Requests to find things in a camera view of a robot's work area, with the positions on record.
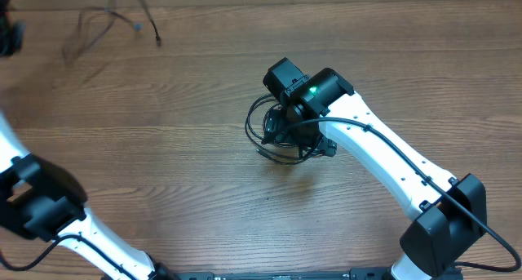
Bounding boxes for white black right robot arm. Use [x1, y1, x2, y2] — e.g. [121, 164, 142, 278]
[262, 58, 487, 279]

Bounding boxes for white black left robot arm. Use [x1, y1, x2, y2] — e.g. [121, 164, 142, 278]
[1, 118, 176, 279]

